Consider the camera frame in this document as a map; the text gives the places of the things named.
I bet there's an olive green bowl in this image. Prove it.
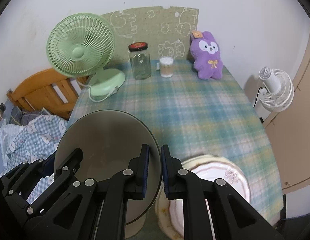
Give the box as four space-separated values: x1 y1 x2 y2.
54 110 162 224

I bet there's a blue checkered blanket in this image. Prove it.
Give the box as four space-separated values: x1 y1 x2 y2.
0 112 69 205

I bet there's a floral rimmed plate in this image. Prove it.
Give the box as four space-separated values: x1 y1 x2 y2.
169 155 250 236

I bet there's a cream plate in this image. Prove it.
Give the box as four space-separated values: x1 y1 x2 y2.
155 154 242 239

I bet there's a wooden bed headboard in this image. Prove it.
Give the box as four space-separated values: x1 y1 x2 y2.
6 68 88 120

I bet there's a plaid tablecloth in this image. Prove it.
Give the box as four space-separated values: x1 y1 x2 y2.
69 60 284 224

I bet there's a beige door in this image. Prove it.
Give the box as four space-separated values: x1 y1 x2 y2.
263 36 310 194

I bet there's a green desk fan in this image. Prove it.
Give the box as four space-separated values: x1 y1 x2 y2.
46 12 126 102

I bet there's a white floor fan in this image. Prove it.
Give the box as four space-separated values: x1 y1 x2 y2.
259 67 294 113

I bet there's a glass jar black lid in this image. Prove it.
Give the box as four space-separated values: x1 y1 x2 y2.
128 42 152 80

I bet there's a cotton swab container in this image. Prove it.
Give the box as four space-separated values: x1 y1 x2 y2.
159 56 174 78

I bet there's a purple plush bunny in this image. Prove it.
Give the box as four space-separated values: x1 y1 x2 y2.
190 31 223 80

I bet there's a wall outlet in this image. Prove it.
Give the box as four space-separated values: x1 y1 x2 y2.
0 103 6 121

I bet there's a white fan power cord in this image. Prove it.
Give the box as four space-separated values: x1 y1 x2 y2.
88 84 121 103

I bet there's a green cartoon wall mat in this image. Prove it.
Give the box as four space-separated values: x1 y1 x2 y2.
103 6 199 66

